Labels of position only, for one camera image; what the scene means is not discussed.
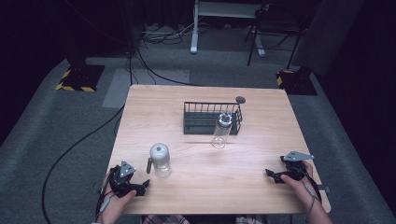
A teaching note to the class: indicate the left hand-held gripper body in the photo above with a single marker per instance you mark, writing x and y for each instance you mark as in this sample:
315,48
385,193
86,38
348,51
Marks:
120,183

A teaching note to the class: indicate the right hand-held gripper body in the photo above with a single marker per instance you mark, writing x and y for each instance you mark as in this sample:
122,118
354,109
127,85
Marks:
294,168

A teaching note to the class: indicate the clear bottle with white lid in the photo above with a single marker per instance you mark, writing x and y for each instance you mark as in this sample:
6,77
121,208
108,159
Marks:
159,159

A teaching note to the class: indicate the clear bottle with silver cap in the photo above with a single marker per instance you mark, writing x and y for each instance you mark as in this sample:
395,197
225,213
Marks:
222,130

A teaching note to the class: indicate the person's right hand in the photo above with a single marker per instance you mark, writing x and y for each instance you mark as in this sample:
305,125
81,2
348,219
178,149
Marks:
299,188

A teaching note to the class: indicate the person's left hand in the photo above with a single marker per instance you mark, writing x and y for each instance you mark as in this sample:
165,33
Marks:
116,205

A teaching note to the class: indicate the grey table edge clamp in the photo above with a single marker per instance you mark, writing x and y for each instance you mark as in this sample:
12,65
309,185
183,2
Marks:
324,188

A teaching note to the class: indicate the dark round table grommet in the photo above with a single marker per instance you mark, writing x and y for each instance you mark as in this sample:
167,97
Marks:
240,100

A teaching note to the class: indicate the black yellow striped stand base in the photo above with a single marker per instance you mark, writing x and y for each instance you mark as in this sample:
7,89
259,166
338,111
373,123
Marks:
296,81
81,78

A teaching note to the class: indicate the grey floor mat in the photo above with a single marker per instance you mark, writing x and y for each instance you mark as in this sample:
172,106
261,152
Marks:
149,81

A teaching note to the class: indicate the grey curtain panel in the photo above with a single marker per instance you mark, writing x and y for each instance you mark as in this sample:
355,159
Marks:
327,34

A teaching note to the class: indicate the black metal chair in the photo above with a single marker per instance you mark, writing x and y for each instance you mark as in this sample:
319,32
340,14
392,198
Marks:
274,28

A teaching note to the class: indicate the white desk frame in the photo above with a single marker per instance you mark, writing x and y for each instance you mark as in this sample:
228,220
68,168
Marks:
195,34

